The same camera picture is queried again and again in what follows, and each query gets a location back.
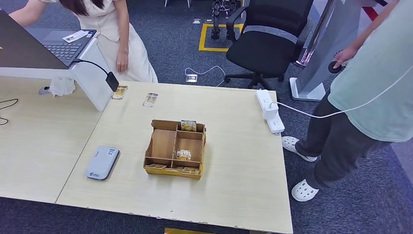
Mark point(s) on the person's left hand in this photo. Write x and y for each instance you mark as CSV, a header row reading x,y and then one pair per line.
x,y
122,63

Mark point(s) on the person's right hand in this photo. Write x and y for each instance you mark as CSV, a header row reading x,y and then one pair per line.
x,y
344,56

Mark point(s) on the black round disc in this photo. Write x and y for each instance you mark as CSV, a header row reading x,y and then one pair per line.
x,y
333,68

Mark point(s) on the white ID card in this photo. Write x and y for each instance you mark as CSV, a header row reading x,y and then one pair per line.
x,y
75,36

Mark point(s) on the person's right forearm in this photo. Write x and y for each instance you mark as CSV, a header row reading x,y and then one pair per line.
x,y
374,27
25,14

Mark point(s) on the person's left forearm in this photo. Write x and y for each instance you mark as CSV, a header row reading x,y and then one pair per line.
x,y
122,29

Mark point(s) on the gold hotel key card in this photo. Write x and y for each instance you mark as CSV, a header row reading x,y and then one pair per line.
x,y
191,171
150,99
119,92
183,155
188,126
155,166

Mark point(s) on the person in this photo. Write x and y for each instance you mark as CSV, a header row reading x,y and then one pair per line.
x,y
108,22
371,84

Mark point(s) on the wooden card organizer box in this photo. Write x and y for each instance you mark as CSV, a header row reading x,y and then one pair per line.
x,y
163,143

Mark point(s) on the grey card reader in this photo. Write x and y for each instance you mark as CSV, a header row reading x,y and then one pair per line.
x,y
101,162

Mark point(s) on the silver standing kiosk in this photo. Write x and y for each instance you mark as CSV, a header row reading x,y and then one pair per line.
x,y
334,29

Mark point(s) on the white raised counter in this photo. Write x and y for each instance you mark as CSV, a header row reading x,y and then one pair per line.
x,y
92,87

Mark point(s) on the white crumpled tissue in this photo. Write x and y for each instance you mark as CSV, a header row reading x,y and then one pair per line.
x,y
61,86

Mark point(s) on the metal floor socket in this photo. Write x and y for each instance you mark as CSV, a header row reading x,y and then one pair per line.
x,y
191,78

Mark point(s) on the black office chair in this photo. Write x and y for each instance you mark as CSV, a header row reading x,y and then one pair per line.
x,y
264,51

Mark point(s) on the white plug adapter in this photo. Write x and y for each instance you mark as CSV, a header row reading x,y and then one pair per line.
x,y
269,113

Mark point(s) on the white power strip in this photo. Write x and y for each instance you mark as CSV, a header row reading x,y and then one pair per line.
x,y
276,125

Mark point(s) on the black wheeled machine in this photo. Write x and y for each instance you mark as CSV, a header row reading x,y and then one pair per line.
x,y
215,32

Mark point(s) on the grey laptop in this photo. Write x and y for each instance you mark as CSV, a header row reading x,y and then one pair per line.
x,y
19,48

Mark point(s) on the white clog shoe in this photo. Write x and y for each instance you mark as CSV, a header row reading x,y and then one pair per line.
x,y
297,149
304,191

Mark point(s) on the yellow floor tape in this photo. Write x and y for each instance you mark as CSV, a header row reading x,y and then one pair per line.
x,y
184,231

